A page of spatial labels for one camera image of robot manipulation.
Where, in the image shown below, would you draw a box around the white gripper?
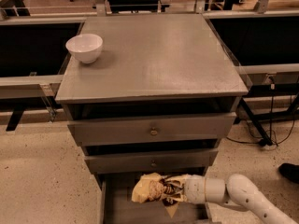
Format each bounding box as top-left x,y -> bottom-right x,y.
184,175 -> 206,204

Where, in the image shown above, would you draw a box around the brown chip bag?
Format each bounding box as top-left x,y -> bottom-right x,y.
131,172 -> 192,218

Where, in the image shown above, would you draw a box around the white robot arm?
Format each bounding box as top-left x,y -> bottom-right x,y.
184,174 -> 298,224

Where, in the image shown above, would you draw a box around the middle grey drawer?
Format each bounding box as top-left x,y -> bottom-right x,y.
85,148 -> 218,174

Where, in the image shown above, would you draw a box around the grey drawer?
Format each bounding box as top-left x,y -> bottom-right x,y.
85,148 -> 218,174
68,112 -> 236,147
98,172 -> 212,224

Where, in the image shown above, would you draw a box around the top grey drawer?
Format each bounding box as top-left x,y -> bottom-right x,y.
68,112 -> 236,147

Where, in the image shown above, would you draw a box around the brass top drawer knob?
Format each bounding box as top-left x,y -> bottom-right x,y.
150,128 -> 158,136

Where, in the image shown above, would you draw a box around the bottom grey drawer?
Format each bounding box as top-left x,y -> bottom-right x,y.
98,172 -> 212,224

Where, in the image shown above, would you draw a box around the grey wooden drawer cabinet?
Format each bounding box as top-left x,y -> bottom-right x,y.
56,14 -> 248,175

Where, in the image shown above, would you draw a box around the black table leg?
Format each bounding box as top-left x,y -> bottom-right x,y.
239,99 -> 273,147

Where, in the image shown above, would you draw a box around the black shoe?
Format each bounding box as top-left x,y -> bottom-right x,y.
278,163 -> 299,184

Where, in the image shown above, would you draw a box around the white ceramic bowl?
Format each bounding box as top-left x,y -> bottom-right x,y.
65,34 -> 104,63

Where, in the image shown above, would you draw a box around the black floor cables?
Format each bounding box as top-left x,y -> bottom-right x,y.
225,75 -> 297,147

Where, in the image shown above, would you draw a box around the grey metal barrier rail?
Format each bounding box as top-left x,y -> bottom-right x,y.
0,75 -> 64,99

